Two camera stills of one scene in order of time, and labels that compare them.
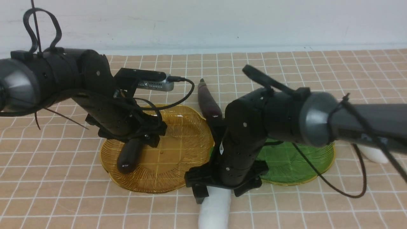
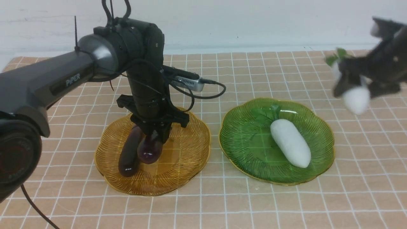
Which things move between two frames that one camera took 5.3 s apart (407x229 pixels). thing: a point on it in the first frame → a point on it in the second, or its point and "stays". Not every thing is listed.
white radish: x=215 y=210 → x=290 y=143
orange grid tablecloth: x=53 y=175 stays
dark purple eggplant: x=129 y=156 stays
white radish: x=375 y=154 → x=356 y=99
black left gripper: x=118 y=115 → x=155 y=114
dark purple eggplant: x=210 y=108 → x=148 y=151
